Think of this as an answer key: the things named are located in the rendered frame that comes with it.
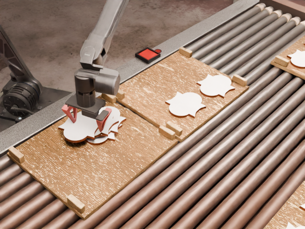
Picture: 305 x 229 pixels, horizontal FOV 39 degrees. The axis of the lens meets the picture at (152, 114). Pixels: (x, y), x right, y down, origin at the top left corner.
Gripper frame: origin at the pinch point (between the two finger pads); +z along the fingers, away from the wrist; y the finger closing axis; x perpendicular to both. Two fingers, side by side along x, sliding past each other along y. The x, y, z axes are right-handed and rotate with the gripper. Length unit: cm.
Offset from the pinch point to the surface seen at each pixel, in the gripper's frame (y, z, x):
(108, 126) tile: 5.2, 1.8, 4.1
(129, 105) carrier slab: 5.0, 4.8, 20.2
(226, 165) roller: 44.1, 7.2, 9.2
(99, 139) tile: 4.5, 4.1, -0.7
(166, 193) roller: 31.1, 7.1, -9.6
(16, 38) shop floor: -165, 95, 160
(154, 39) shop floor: -62, 95, 212
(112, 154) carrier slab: 10.6, 5.2, -3.9
